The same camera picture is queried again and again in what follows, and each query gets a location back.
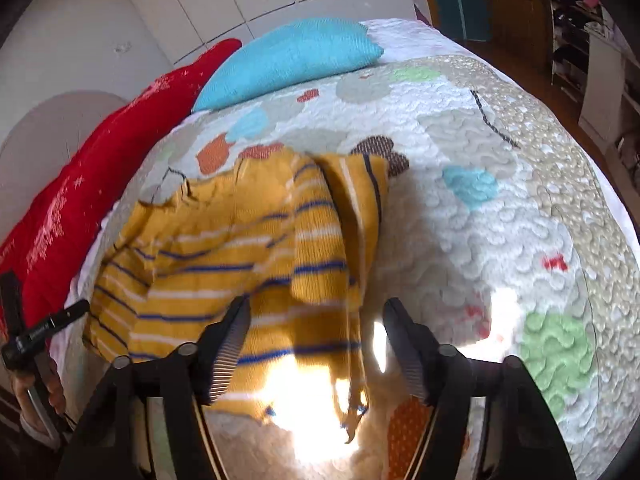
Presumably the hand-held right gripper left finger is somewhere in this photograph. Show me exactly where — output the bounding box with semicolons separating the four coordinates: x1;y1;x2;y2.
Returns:
55;295;252;480

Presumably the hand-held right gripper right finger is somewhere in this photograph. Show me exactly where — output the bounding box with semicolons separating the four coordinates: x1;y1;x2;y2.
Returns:
382;297;578;480

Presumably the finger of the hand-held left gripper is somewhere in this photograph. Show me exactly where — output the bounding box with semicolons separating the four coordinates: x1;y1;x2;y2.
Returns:
0;270;26;343
0;299;92;368

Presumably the yellow striped knit sweater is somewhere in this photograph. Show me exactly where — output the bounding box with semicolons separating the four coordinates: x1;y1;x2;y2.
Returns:
82;147;391;443

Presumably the shelf with clothes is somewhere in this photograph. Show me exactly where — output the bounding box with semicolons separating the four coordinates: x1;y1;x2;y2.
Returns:
544;0;640;171

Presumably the person's left hand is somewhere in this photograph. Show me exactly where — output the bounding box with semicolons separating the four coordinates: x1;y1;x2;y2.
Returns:
11;352;67;433

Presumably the red patterned quilt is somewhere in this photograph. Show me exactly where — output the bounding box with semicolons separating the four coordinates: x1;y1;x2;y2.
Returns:
0;38;243;346

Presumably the patterned quilted bedspread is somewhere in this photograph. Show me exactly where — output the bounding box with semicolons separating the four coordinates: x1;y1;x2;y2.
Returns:
55;55;640;480

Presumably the grey round headboard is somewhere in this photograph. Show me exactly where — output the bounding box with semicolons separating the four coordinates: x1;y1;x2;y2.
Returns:
0;91;130;161

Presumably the teal knit pillow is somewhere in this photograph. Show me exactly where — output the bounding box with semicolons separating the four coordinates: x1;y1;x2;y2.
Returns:
192;17;385;112

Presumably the white bed sheet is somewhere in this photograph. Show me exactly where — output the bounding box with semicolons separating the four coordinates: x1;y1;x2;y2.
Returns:
360;18;463;63

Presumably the wooden door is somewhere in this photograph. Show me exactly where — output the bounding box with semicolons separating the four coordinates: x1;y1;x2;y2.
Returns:
479;0;551;61

